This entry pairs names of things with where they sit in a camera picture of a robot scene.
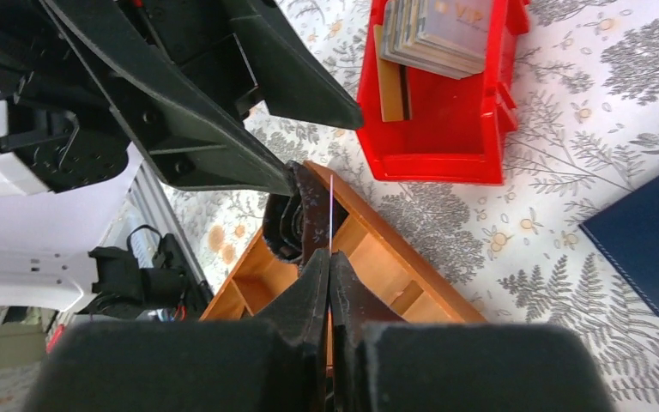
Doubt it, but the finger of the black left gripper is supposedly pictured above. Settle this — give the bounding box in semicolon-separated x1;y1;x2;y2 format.
222;0;364;130

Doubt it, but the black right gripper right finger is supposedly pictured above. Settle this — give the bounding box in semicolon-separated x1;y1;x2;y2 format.
329;252;614;411

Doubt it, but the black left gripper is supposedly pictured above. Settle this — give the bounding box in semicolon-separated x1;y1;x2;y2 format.
0;1;293;195

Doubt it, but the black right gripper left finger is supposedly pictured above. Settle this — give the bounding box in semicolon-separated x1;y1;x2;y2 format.
24;249;330;411

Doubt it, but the red plastic bin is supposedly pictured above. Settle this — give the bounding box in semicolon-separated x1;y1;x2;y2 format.
357;1;530;185

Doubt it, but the navy blue card holder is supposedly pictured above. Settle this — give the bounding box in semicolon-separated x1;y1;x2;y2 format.
580;176;659;317

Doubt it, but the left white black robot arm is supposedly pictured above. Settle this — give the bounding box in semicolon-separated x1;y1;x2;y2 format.
0;1;363;318

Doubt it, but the gold card in bin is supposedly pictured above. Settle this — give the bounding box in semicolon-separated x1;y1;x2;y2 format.
372;25;412;123

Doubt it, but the stack of silver cards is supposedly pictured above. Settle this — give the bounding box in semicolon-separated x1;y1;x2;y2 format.
378;0;493;80

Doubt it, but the wooden compartment tray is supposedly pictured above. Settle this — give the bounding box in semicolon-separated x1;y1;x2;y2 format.
198;160;488;412

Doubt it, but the rolled dark tie top left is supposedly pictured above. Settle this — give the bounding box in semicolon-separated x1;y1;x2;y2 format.
262;161;331;268

